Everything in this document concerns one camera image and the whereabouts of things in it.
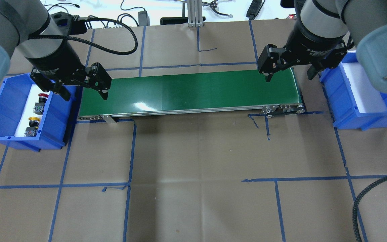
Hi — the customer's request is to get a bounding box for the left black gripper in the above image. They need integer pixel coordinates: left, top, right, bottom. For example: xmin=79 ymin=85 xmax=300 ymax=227
xmin=30 ymin=42 xmax=112 ymax=102

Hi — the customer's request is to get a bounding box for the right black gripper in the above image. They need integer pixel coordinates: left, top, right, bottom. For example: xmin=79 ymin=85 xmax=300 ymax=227
xmin=257 ymin=20 xmax=348 ymax=82

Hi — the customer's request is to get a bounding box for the red push button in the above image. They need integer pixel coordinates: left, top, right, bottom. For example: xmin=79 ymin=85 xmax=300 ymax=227
xmin=33 ymin=92 xmax=49 ymax=115

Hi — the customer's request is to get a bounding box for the yellow push button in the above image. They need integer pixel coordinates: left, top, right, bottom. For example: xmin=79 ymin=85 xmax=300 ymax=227
xmin=24 ymin=117 xmax=41 ymax=137

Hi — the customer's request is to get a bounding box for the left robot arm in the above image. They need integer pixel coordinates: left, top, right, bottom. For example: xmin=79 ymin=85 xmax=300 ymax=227
xmin=0 ymin=0 xmax=112 ymax=101

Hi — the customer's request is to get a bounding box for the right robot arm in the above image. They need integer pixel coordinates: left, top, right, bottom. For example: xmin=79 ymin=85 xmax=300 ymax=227
xmin=257 ymin=0 xmax=387 ymax=93

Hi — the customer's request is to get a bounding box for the left blue bin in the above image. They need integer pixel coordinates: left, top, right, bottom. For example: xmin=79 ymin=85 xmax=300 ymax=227
xmin=0 ymin=74 xmax=77 ymax=152

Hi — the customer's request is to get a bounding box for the blue bin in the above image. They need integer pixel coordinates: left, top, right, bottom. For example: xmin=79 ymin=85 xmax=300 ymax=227
xmin=319 ymin=50 xmax=387 ymax=130
xmin=0 ymin=74 xmax=77 ymax=152

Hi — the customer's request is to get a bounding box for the left bin white foam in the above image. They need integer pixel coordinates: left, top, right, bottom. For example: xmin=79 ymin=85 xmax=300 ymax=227
xmin=14 ymin=84 xmax=50 ymax=137

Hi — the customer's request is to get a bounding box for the bin white foam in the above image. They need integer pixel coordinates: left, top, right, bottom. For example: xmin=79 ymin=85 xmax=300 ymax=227
xmin=14 ymin=84 xmax=50 ymax=137
xmin=342 ymin=63 xmax=387 ymax=113

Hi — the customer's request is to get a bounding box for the green conveyor belt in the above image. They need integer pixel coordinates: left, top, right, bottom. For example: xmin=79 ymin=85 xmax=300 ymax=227
xmin=78 ymin=69 xmax=307 ymax=121

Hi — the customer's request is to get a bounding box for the right blue bin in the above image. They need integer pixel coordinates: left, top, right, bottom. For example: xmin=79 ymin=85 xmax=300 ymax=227
xmin=319 ymin=50 xmax=387 ymax=130

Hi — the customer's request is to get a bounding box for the right bin white foam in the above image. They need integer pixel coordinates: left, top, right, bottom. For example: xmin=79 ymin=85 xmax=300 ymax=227
xmin=342 ymin=63 xmax=387 ymax=113

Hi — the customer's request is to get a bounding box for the aluminium frame post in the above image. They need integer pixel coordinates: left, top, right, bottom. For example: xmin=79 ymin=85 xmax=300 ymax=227
xmin=187 ymin=0 xmax=204 ymax=28

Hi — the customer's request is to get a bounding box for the black braided cable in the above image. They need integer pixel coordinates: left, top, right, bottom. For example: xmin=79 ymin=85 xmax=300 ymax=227
xmin=352 ymin=169 xmax=387 ymax=242

